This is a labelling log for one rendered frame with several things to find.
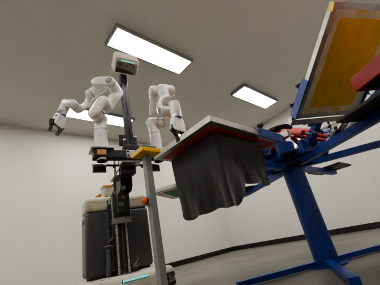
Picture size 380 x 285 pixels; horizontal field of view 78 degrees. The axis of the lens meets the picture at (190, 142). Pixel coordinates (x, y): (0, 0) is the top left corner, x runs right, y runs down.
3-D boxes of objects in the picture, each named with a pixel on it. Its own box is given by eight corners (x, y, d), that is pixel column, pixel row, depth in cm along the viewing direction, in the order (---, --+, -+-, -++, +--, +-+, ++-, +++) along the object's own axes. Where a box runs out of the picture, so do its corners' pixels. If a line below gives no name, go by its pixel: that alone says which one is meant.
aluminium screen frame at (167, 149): (210, 120, 130) (208, 115, 131) (154, 159, 168) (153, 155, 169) (282, 141, 180) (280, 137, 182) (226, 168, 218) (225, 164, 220)
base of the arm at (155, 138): (146, 155, 199) (143, 139, 205) (159, 155, 206) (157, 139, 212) (152, 147, 188) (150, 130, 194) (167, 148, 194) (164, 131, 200)
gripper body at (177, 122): (178, 121, 163) (181, 135, 159) (167, 118, 157) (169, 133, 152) (185, 116, 159) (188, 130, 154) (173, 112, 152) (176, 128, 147)
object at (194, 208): (233, 206, 122) (214, 133, 139) (180, 223, 151) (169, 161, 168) (236, 206, 124) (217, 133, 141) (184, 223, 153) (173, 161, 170)
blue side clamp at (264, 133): (262, 135, 159) (258, 126, 162) (255, 139, 163) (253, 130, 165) (284, 142, 178) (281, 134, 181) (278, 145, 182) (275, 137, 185)
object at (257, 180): (235, 205, 123) (216, 133, 140) (229, 207, 126) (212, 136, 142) (279, 202, 153) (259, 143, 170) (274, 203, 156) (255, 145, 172)
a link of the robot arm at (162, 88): (150, 91, 196) (167, 93, 203) (155, 108, 184) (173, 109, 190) (154, 74, 185) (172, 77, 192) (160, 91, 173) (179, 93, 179)
